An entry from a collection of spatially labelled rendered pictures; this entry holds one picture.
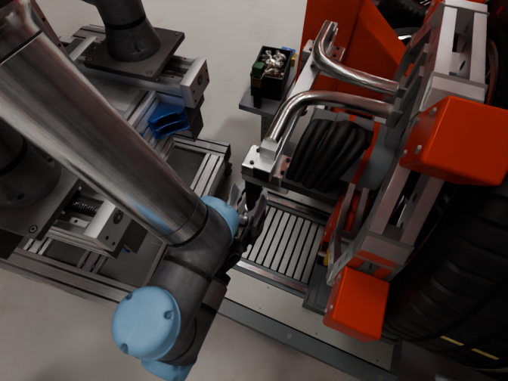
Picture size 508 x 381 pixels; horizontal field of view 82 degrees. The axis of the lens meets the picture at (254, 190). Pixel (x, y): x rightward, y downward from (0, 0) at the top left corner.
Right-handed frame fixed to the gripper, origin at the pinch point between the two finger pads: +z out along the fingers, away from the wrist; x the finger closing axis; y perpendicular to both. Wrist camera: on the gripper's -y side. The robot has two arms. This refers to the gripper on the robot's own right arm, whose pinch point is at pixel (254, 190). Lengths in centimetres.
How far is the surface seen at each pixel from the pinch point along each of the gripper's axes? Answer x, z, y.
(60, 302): 75, -41, -83
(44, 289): 86, -40, -83
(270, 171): -4.4, -3.8, 14.9
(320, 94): -7.1, 12.2, 18.2
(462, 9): -23.0, 25.1, 29.0
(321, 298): -27, -1, -61
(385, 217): -21.8, -6.2, 17.1
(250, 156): 0.5, -0.3, 12.0
